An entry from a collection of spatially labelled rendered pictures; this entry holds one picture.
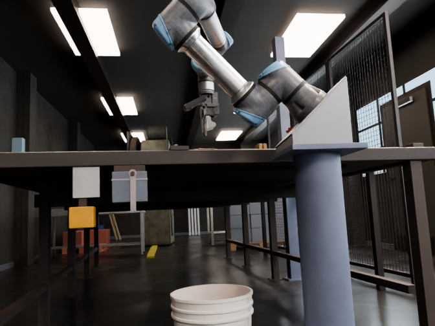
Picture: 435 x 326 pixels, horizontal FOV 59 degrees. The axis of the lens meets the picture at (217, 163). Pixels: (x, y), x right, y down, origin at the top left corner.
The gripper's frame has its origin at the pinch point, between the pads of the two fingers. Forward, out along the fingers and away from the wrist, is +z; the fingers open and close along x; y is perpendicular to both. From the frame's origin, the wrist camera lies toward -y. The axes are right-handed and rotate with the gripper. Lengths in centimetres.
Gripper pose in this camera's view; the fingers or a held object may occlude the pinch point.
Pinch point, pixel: (203, 133)
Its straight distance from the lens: 183.3
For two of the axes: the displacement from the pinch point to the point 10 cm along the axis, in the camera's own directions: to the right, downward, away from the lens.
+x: -1.9, 1.3, 9.7
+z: 0.4, 9.9, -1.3
